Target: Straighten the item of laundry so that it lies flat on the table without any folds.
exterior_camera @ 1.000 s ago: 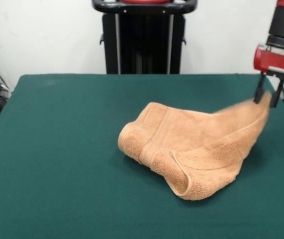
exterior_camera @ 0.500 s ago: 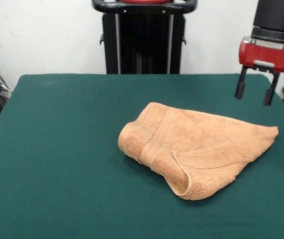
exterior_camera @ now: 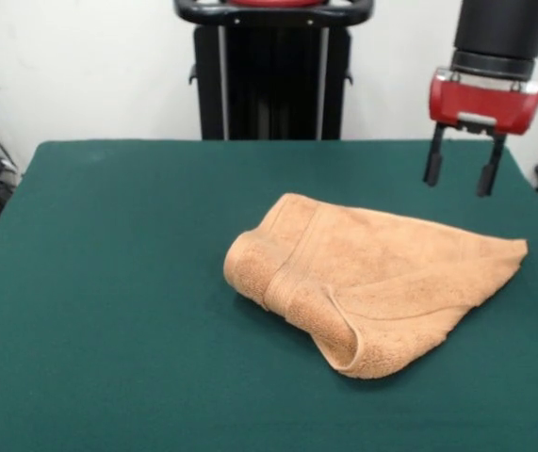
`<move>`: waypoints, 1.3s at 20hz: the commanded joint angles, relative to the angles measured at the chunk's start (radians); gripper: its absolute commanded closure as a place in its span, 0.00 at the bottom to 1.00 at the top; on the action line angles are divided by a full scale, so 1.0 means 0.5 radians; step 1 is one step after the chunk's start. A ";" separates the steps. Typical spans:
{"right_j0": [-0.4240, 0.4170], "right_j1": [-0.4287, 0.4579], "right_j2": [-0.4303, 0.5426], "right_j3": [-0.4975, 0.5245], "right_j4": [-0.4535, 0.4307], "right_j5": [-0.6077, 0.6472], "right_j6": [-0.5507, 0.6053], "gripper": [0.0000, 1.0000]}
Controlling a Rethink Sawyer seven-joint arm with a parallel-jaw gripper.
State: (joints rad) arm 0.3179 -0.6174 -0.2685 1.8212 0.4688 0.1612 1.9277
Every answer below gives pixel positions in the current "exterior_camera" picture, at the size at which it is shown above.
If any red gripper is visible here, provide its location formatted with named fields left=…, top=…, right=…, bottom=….
left=422, top=68, right=538, bottom=198

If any tan terry towel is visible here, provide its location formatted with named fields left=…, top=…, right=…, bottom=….
left=222, top=191, right=530, bottom=380

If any dark green table cloth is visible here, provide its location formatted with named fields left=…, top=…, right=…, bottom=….
left=0, top=138, right=538, bottom=452

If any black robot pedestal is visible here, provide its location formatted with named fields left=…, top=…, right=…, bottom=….
left=173, top=0, right=374, bottom=141

